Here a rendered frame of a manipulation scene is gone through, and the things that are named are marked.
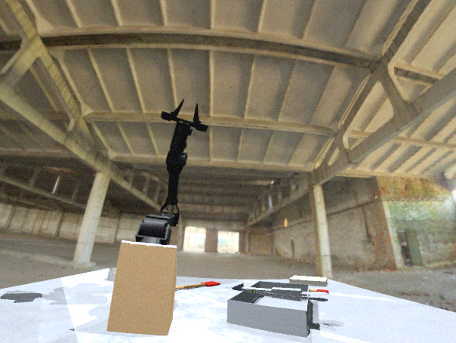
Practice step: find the grey rectangular roasting tin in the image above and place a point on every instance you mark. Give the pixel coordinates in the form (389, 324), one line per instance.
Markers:
(271, 314)

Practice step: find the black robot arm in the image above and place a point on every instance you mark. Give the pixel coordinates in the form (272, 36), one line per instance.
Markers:
(157, 228)

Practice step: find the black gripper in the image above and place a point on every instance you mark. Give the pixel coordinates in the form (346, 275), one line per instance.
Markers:
(182, 130)

